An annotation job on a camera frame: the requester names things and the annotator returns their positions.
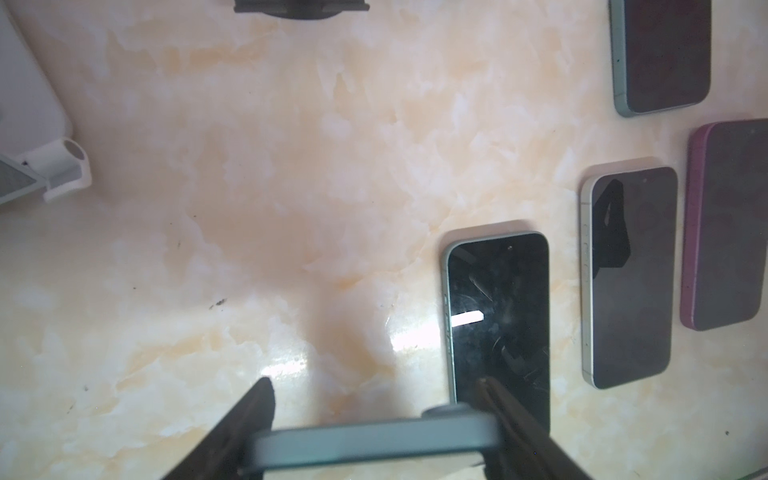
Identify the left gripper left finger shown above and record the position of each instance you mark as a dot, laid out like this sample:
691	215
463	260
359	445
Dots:
220	453

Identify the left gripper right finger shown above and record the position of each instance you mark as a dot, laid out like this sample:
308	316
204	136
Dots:
526	451

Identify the black phone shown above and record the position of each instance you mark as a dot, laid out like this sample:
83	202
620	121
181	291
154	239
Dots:
628	226
496	307
725	224
660	54

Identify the silver stand near left arm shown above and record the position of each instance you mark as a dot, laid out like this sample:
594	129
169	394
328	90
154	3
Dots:
38	152

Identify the black round phone stand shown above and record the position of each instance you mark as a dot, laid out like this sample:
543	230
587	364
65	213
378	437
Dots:
301	9

